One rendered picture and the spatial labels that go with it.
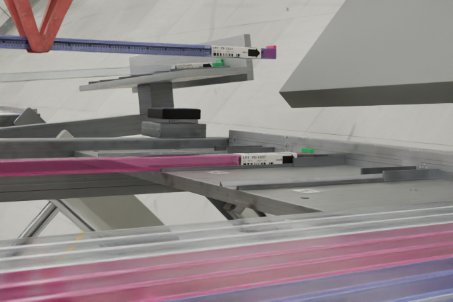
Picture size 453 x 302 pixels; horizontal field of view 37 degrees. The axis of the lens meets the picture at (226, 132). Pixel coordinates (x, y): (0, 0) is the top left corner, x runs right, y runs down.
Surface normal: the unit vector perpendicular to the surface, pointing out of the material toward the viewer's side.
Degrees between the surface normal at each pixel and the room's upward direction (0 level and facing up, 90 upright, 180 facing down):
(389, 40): 0
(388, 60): 0
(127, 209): 90
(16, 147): 90
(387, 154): 43
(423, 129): 0
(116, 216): 90
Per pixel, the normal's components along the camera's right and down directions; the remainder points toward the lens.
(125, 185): 0.54, 0.06
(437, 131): -0.60, -0.67
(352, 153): -0.84, 0.00
